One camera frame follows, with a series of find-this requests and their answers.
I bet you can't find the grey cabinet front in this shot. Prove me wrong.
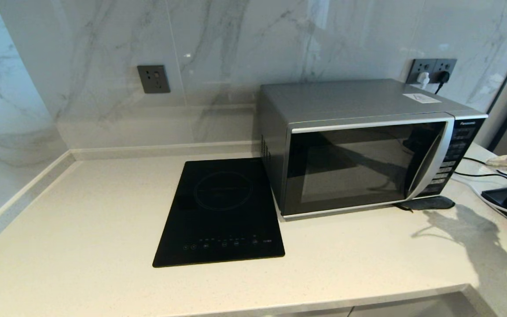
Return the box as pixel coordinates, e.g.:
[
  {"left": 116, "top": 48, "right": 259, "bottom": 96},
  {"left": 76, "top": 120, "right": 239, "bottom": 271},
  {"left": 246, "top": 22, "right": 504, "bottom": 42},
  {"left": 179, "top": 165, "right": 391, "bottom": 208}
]
[
  {"left": 253, "top": 303, "right": 353, "bottom": 317},
  {"left": 349, "top": 291, "right": 472, "bottom": 317}
]

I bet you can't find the grey double wall socket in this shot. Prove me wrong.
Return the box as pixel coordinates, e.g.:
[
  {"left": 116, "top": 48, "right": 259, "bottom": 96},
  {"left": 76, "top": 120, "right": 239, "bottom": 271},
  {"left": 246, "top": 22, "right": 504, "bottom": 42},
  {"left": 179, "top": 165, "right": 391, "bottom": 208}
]
[{"left": 406, "top": 59, "right": 458, "bottom": 85}]

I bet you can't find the black induction cooktop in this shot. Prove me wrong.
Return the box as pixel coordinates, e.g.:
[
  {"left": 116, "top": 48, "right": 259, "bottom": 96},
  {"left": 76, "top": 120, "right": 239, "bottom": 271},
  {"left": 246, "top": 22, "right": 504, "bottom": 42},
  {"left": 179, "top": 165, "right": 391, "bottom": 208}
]
[{"left": 152, "top": 158, "right": 286, "bottom": 268}]

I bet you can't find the thin black power cable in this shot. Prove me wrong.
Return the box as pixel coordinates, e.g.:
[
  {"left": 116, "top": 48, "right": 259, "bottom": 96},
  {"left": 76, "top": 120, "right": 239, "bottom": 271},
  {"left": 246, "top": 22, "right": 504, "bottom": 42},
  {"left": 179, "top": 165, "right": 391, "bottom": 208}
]
[
  {"left": 461, "top": 157, "right": 507, "bottom": 180},
  {"left": 452, "top": 173, "right": 507, "bottom": 188}
]

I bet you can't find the white paper sheet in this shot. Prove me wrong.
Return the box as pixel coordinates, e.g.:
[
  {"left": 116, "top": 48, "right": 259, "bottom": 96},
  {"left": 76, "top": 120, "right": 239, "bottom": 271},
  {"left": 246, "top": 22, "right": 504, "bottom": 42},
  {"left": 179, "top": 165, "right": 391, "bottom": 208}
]
[{"left": 403, "top": 93, "right": 442, "bottom": 105}]

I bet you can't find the grey single wall socket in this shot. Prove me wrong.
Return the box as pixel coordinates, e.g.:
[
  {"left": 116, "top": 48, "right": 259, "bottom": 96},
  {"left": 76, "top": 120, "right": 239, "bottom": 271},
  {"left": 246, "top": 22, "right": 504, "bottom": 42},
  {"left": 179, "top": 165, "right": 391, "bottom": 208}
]
[{"left": 137, "top": 65, "right": 171, "bottom": 94}]

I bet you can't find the black flat appliance base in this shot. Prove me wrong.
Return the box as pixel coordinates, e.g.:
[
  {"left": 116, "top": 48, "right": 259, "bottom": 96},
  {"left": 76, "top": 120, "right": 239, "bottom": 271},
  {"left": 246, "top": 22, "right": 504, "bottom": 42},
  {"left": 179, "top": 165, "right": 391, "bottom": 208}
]
[{"left": 481, "top": 187, "right": 507, "bottom": 207}]

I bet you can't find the black power plug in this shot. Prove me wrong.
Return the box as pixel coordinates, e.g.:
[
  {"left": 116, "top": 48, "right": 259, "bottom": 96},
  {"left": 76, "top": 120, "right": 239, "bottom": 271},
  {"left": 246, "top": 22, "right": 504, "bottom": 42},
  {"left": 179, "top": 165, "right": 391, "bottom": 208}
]
[{"left": 434, "top": 71, "right": 451, "bottom": 95}]

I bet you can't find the silver microwave oven body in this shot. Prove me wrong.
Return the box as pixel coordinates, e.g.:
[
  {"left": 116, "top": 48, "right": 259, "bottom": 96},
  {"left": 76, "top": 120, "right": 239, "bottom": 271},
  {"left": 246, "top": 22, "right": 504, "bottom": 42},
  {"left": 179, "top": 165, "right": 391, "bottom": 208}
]
[{"left": 259, "top": 79, "right": 489, "bottom": 221}]

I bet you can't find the black pad under microwave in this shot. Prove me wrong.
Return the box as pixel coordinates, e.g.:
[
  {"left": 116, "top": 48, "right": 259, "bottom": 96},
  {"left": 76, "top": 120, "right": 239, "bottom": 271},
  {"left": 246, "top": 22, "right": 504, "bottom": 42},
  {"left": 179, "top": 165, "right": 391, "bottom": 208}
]
[{"left": 393, "top": 196, "right": 456, "bottom": 212}]

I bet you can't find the white power cable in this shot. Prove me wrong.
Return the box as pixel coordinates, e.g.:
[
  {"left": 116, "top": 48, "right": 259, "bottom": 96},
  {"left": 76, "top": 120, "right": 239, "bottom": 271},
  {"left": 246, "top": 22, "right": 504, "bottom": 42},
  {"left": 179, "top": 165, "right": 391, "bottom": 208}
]
[{"left": 454, "top": 178, "right": 507, "bottom": 238}]

